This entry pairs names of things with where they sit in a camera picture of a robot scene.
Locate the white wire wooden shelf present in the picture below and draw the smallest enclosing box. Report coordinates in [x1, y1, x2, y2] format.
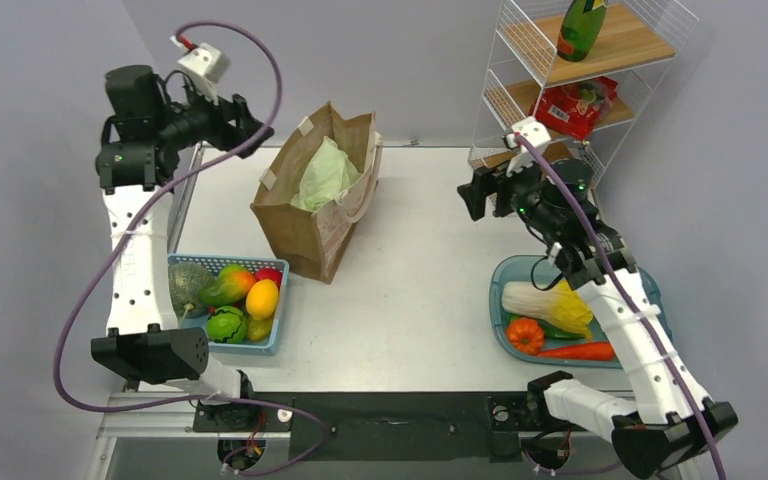
[468, 1, 699, 184]

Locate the brown jute tote bag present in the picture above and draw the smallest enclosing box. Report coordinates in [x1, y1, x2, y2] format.
[251, 102, 383, 284]

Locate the red snack bag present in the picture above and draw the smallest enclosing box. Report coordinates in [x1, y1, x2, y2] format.
[529, 76, 619, 140]

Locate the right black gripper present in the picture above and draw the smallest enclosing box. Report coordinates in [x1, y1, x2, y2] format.
[460, 147, 564, 236]

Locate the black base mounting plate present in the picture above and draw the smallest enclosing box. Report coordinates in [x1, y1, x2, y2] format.
[191, 390, 592, 464]

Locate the light blue plastic basket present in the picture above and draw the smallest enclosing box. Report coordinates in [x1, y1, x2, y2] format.
[168, 254, 289, 355]

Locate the red chili pepper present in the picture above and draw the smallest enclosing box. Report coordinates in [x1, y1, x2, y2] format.
[538, 342, 615, 362]

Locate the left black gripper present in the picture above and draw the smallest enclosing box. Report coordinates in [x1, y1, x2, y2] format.
[156, 79, 272, 158]

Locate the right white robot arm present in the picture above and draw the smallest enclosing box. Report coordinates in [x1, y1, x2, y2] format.
[457, 158, 738, 479]

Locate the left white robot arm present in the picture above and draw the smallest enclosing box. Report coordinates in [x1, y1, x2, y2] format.
[90, 65, 273, 430]

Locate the red green mango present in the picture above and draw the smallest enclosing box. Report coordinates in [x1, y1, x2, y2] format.
[197, 264, 257, 307]

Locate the small green watermelon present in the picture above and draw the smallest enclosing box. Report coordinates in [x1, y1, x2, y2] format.
[205, 306, 248, 344]

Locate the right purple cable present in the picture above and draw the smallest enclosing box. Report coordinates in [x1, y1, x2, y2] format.
[513, 132, 730, 480]

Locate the green glass bottle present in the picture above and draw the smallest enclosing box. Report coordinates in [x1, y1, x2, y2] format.
[556, 0, 607, 62]

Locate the red apple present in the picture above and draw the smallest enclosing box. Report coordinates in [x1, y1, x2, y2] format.
[254, 268, 283, 290]

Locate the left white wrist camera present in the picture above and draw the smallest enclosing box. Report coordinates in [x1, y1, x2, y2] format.
[177, 43, 231, 105]

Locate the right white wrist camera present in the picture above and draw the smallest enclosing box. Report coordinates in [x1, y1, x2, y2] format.
[503, 116, 551, 177]

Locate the yellow green pear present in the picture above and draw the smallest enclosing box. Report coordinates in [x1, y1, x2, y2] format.
[246, 317, 274, 343]

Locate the green plastic grocery bag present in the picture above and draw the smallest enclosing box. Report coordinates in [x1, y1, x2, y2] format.
[290, 137, 360, 212]

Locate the orange mini pumpkin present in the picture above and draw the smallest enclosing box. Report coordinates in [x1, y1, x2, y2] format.
[505, 317, 545, 356]

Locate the yellow napa cabbage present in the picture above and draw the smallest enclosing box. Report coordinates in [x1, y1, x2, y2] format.
[501, 280, 594, 341]

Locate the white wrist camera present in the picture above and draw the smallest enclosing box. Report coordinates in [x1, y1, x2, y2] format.
[177, 43, 231, 105]
[503, 116, 551, 177]

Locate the yellow lemon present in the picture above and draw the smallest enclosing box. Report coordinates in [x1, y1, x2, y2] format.
[245, 279, 280, 321]

